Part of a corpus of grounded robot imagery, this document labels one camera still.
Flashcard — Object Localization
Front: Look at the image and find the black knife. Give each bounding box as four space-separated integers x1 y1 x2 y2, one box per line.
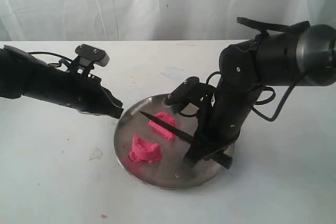
140 111 194 144

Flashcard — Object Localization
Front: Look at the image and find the pink clay lump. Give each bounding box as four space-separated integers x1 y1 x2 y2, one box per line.
128 135 162 164

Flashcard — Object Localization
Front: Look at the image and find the white backdrop curtain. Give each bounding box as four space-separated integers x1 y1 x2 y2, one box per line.
1 0 335 41

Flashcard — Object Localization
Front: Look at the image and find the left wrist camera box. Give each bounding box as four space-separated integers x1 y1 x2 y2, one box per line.
68 44 110 74

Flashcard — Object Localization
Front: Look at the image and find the pink clay cut piece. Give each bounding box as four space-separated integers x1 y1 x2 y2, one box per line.
148 112 176 143

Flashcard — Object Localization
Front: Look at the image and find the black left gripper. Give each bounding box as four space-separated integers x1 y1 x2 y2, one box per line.
68 72 123 119

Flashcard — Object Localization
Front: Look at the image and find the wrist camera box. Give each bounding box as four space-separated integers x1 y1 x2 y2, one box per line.
163 76 199 114
68 44 110 74

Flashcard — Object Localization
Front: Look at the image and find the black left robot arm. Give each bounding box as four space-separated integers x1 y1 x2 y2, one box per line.
1 44 123 119

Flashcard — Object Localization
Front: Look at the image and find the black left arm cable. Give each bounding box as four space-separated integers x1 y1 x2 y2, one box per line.
26 51 76 71

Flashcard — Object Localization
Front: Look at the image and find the clear tape scrap near plate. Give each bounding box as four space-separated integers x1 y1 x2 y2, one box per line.
89 148 103 161

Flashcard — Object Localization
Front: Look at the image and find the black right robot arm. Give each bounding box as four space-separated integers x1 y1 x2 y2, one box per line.
184 25 335 166

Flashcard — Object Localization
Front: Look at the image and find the round stainless steel plate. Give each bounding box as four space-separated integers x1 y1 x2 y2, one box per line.
114 94 225 189

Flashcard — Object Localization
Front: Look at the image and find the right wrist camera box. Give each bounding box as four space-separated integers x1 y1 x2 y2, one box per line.
163 76 199 114

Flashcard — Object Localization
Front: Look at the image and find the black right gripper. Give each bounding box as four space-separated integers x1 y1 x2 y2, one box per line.
184 83 242 169

